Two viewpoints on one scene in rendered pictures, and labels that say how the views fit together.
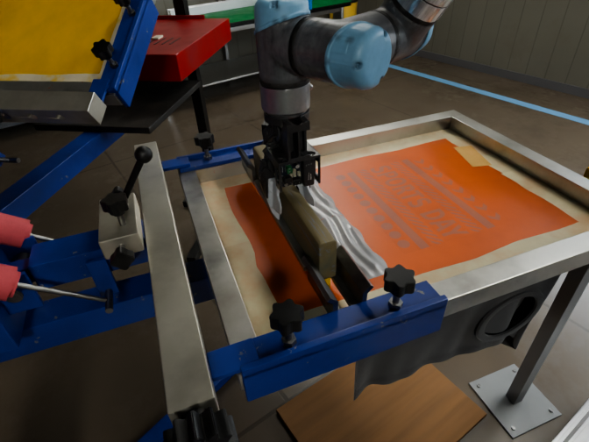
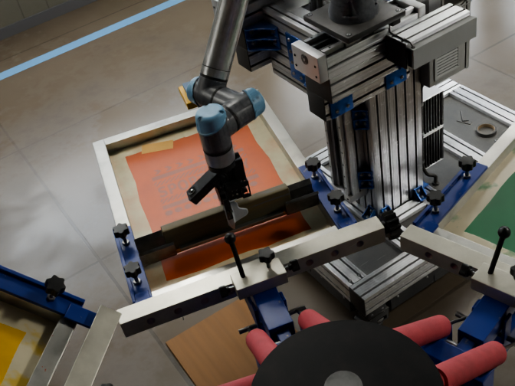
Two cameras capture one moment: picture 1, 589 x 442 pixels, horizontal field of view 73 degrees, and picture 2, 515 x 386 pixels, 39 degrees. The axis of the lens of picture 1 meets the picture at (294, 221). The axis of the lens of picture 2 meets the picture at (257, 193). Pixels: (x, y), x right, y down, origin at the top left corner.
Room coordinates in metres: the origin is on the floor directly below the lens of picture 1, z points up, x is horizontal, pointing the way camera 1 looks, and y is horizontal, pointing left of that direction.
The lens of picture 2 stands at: (0.32, 1.47, 2.31)
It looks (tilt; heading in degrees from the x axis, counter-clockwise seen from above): 40 degrees down; 278
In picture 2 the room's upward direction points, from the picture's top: 12 degrees counter-clockwise
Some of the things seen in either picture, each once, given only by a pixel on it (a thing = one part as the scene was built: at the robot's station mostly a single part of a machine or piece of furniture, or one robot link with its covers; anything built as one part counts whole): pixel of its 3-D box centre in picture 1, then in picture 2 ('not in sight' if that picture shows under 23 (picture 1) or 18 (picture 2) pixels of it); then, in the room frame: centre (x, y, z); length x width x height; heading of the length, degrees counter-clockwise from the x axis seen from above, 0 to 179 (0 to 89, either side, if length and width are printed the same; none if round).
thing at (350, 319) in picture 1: (343, 334); (326, 201); (0.35, -0.06, 0.97); 0.30 x 0.05 x 0.07; 109
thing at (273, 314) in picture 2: (93, 253); (270, 306); (0.51, 0.34, 1.02); 0.17 x 0.06 x 0.05; 109
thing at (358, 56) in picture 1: (348, 50); (237, 107); (0.54, -0.08, 1.30); 0.11 x 0.11 x 0.08; 45
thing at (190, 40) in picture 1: (154, 46); not in sight; (1.74, 0.53, 1.06); 0.61 x 0.46 x 0.12; 169
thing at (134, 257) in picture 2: (242, 161); (134, 269); (0.88, 0.12, 0.97); 0.30 x 0.05 x 0.07; 109
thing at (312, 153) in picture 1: (289, 146); (227, 178); (0.59, 0.00, 1.15); 0.09 x 0.08 x 0.12; 19
